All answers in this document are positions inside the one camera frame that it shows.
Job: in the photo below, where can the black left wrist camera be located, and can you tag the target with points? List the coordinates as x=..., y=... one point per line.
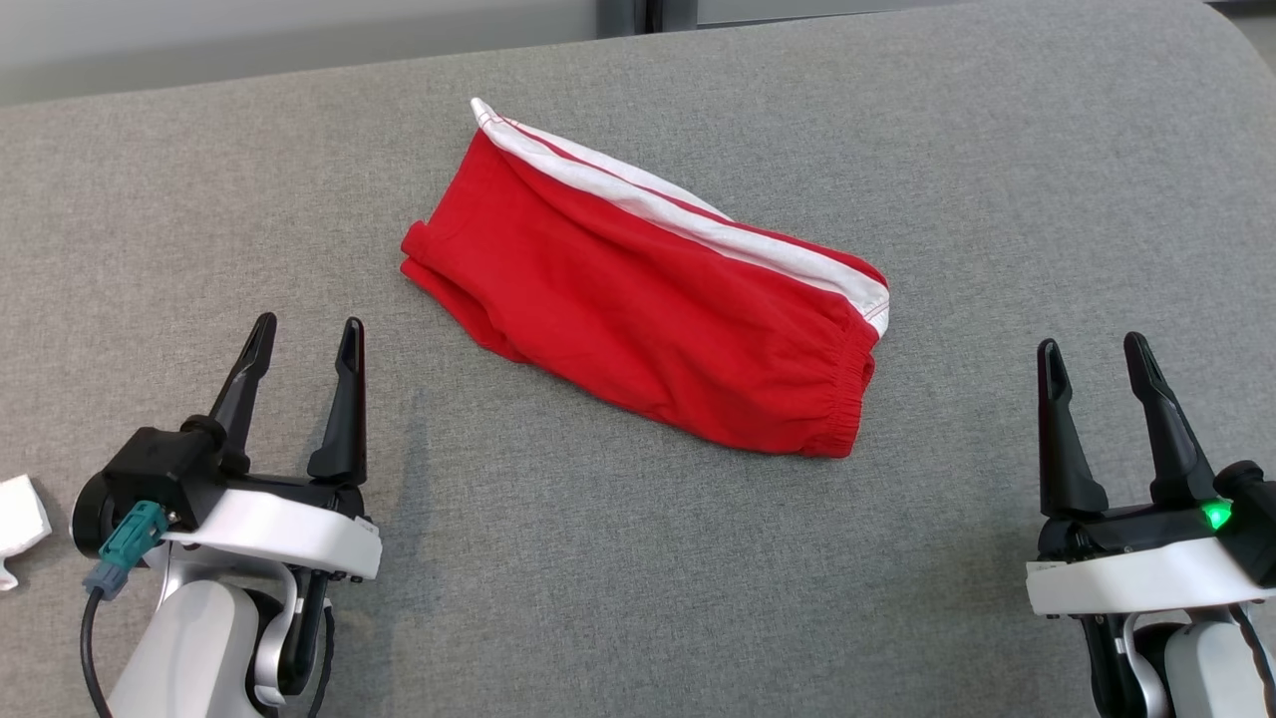
x=159, y=469

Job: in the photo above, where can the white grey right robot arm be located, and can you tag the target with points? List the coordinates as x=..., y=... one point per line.
x=1206, y=668

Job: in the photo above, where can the red shorts with white stripe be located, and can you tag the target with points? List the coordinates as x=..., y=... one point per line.
x=618, y=299

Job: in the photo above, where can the red white numbered jersey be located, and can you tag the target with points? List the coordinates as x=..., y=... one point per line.
x=18, y=519

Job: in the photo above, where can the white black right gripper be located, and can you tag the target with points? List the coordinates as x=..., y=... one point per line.
x=1126, y=578

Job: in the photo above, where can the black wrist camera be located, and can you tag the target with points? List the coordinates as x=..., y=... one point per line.
x=1251, y=519
x=159, y=469

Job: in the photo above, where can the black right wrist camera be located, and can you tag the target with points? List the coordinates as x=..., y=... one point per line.
x=1251, y=519

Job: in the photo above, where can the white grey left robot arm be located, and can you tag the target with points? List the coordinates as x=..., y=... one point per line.
x=189, y=648

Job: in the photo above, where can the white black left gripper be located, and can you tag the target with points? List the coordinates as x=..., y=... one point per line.
x=279, y=529

